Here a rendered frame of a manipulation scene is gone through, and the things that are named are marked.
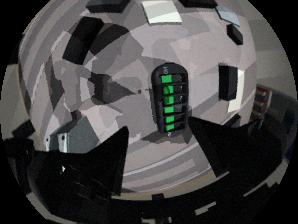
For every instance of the white flat panel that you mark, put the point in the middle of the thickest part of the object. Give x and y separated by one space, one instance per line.
235 104

